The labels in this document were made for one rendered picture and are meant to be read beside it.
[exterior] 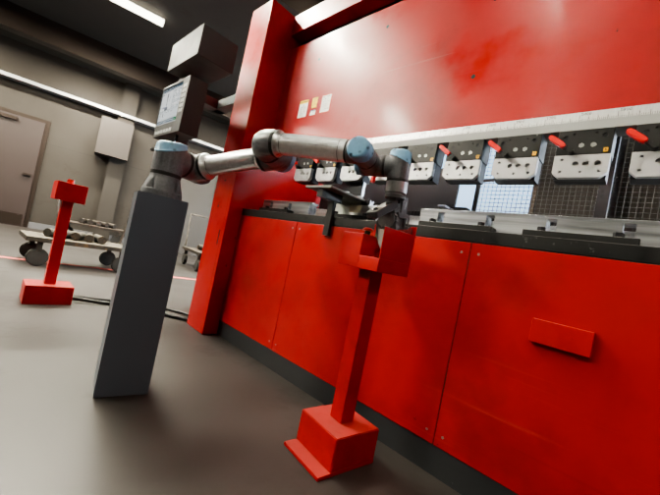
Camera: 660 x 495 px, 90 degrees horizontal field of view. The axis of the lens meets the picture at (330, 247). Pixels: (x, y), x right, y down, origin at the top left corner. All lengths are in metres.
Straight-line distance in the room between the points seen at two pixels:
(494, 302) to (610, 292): 0.30
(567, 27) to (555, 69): 0.15
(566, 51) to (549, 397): 1.17
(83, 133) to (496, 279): 8.60
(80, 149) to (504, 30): 8.30
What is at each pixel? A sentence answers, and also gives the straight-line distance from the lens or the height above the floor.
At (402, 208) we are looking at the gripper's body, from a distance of 1.19.
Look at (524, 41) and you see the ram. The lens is 1.68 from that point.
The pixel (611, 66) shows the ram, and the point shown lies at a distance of 1.53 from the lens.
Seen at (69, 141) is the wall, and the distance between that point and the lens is 9.01.
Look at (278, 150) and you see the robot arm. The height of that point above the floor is 1.00.
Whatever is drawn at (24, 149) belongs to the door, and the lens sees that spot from 8.99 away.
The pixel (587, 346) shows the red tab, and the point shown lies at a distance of 1.18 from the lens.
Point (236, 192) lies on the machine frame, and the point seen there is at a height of 0.96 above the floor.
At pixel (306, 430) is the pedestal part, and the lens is 1.32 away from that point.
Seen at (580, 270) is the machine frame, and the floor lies 0.79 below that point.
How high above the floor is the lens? 0.68
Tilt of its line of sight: 1 degrees up
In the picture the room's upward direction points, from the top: 12 degrees clockwise
